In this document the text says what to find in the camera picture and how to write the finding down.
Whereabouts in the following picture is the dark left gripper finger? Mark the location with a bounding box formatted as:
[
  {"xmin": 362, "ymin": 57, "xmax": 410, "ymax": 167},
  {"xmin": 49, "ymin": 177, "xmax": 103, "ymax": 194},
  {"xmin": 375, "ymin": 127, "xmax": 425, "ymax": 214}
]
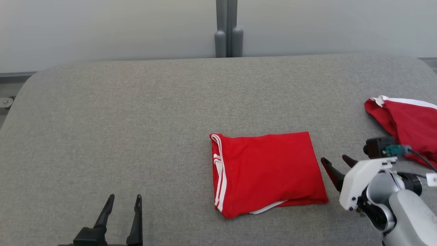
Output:
[
  {"xmin": 94, "ymin": 194, "xmax": 115, "ymax": 229},
  {"xmin": 126, "ymin": 195, "xmax": 143, "ymax": 245}
]

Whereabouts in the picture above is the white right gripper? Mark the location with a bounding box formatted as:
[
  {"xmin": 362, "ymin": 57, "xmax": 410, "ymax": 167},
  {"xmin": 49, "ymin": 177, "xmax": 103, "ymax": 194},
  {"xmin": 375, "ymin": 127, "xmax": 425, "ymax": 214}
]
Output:
[{"xmin": 321, "ymin": 154, "xmax": 398, "ymax": 210}]

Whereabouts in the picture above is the red basketball jersey number 23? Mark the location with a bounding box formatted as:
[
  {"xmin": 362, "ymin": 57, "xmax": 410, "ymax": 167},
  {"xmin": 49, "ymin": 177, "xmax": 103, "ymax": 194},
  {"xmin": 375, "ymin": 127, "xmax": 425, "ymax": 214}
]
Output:
[{"xmin": 209, "ymin": 132, "xmax": 329, "ymax": 219}]

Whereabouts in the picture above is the red shorts white waistband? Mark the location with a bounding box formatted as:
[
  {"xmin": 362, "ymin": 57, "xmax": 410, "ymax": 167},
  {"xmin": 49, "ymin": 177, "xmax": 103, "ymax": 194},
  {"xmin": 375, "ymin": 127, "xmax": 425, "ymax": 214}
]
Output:
[{"xmin": 364, "ymin": 96, "xmax": 437, "ymax": 168}]

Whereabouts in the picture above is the black right cable teal plug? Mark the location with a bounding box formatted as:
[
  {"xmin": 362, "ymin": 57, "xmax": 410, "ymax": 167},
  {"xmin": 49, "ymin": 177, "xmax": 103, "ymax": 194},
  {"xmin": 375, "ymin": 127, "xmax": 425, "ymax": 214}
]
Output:
[{"xmin": 385, "ymin": 145, "xmax": 437, "ymax": 187}]

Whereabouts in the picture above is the grey partition post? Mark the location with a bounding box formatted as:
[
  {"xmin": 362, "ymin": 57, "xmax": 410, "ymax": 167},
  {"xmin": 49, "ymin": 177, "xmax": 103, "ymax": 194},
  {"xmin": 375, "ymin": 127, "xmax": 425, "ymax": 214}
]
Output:
[
  {"xmin": 227, "ymin": 0, "xmax": 244, "ymax": 58},
  {"xmin": 214, "ymin": 0, "xmax": 227, "ymax": 58}
]

